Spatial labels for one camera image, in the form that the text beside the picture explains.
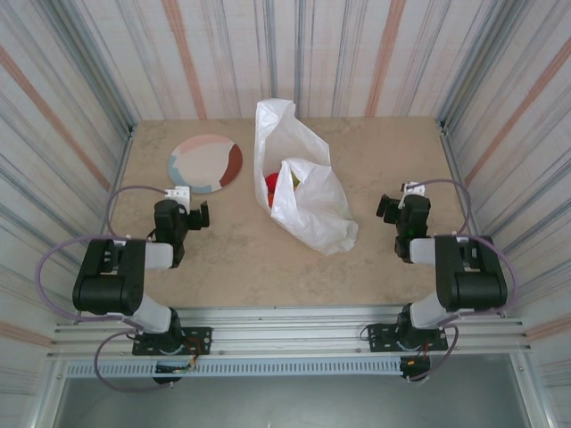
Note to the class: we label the white plastic bag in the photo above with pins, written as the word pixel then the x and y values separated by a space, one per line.
pixel 312 214

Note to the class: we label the red-orange persimmon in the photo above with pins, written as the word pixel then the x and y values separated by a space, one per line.
pixel 270 180

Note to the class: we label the small yellow-green fruit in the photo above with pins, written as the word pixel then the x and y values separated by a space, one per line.
pixel 295 180

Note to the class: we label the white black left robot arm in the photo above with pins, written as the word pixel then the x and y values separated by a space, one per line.
pixel 134 285

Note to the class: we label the round multicolour plate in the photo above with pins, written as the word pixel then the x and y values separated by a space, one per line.
pixel 201 165

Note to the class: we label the grey metal panel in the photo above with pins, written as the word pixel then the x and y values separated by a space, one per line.
pixel 285 401

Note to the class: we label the aluminium side post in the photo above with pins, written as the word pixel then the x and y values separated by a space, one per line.
pixel 459 187
pixel 117 178

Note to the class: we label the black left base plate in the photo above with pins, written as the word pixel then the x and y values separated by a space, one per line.
pixel 201 339

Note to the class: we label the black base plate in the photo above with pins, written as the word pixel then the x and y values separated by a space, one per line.
pixel 201 339
pixel 379 339

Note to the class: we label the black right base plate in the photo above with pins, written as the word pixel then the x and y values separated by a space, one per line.
pixel 379 339

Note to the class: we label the aluminium rail frame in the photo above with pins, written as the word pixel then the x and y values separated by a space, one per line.
pixel 285 330

